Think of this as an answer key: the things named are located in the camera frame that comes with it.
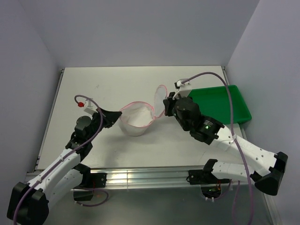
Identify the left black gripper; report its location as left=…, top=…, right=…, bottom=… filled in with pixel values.
left=87, top=107, right=121, bottom=142

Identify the mesh laundry bag pink trim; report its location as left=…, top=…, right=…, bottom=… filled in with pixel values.
left=118, top=85, right=167, bottom=136

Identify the white cloth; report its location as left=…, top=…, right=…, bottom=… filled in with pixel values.
left=127, top=106, right=153, bottom=127

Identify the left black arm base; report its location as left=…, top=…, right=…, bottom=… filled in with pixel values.
left=73, top=173, right=109, bottom=204

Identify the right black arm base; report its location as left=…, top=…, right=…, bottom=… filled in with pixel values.
left=186, top=169, right=232, bottom=202

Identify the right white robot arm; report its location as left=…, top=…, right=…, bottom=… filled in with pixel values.
left=163, top=92, right=288, bottom=196

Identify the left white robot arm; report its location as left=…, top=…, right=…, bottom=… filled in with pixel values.
left=7, top=108, right=122, bottom=225

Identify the green plastic tray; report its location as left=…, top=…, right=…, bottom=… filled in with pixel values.
left=189, top=85, right=252, bottom=125

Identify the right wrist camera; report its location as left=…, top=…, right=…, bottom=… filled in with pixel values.
left=173, top=79, right=192, bottom=99

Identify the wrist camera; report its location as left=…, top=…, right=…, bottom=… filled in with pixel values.
left=75, top=99, right=97, bottom=115
left=173, top=79, right=192, bottom=99

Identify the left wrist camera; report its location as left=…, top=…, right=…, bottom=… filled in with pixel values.
left=75, top=99, right=97, bottom=115

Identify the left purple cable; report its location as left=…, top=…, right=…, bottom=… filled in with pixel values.
left=13, top=94, right=110, bottom=225

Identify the purple cable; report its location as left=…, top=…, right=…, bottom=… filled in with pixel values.
left=182, top=72, right=255, bottom=225
left=13, top=94, right=110, bottom=225

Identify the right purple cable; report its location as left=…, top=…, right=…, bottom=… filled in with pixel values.
left=182, top=72, right=255, bottom=225

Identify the aluminium frame rail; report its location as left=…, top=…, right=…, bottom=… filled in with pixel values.
left=23, top=165, right=269, bottom=190

